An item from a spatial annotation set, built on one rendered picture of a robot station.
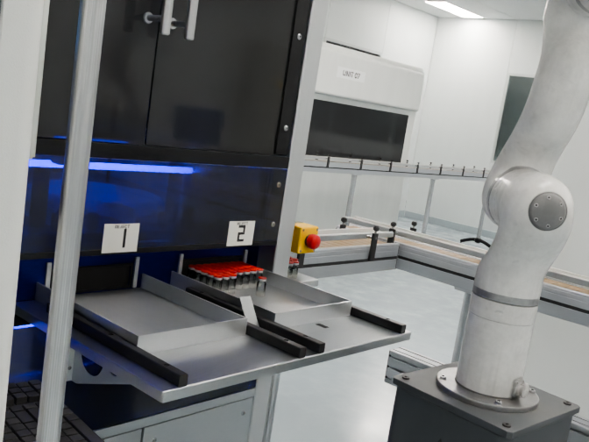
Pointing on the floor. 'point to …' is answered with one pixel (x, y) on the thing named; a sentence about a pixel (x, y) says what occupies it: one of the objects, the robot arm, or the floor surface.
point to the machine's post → (273, 262)
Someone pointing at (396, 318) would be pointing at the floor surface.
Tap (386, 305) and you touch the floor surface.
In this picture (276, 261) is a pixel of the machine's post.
